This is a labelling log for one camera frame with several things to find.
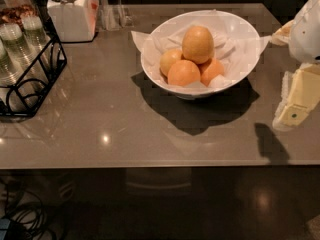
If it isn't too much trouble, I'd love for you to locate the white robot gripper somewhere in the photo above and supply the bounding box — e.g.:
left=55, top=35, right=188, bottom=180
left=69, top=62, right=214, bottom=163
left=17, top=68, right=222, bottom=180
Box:
left=271, top=0, right=320, bottom=131

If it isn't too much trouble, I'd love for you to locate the orange fruit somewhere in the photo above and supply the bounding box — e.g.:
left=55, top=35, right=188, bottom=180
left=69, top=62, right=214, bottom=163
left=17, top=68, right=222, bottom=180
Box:
left=182, top=26, right=214, bottom=64
left=167, top=60, right=201, bottom=86
left=199, top=58, right=224, bottom=86

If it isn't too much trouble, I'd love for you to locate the white ceramic bowl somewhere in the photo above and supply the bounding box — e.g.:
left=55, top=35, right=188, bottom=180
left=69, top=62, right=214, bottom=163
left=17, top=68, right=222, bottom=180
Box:
left=140, top=9, right=262, bottom=101

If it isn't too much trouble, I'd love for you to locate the left yellow-orange fruit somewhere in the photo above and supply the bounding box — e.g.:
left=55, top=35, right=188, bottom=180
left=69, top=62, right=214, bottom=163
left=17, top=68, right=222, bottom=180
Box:
left=160, top=49, right=183, bottom=76

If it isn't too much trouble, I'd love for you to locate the clear acrylic stand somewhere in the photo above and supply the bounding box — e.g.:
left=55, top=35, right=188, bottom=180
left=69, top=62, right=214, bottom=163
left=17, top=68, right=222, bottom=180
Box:
left=100, top=0, right=133, bottom=31

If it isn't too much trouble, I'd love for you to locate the white lidded jar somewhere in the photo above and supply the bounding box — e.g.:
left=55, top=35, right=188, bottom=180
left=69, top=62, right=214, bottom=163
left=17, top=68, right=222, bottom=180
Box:
left=47, top=0, right=99, bottom=43

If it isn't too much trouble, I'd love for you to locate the clear plastic cup stack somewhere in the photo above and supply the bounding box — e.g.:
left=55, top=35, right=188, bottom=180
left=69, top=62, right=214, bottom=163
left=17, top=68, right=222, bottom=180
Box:
left=0, top=23, right=41, bottom=89

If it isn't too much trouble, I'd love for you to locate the jar of brown snacks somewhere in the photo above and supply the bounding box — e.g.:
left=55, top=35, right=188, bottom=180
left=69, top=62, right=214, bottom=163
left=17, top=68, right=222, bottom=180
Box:
left=0, top=0, right=38, bottom=28

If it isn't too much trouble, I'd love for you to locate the black wire rack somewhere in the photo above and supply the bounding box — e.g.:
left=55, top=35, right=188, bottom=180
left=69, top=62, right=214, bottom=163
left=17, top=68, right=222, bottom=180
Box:
left=0, top=0, right=67, bottom=117

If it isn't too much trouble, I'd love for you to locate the black cable on floor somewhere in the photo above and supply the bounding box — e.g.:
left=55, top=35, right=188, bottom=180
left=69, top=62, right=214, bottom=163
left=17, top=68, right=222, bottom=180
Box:
left=0, top=177, right=58, bottom=240

